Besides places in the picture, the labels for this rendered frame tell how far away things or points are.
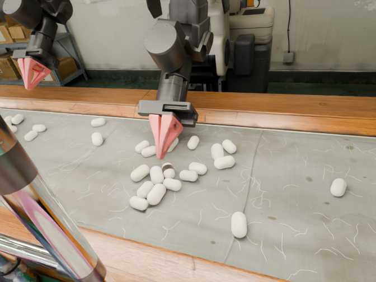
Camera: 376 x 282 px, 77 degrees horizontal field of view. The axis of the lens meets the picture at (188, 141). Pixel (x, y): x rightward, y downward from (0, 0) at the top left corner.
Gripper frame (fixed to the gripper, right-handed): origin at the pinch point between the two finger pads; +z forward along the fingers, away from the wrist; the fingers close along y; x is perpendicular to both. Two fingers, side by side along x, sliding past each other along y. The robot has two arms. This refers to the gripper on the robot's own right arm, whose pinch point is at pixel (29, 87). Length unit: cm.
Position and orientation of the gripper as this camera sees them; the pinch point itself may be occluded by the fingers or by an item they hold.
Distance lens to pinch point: 78.5
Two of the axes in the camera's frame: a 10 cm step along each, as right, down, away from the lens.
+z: -1.5, 9.8, -1.6
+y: 9.5, 0.9, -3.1
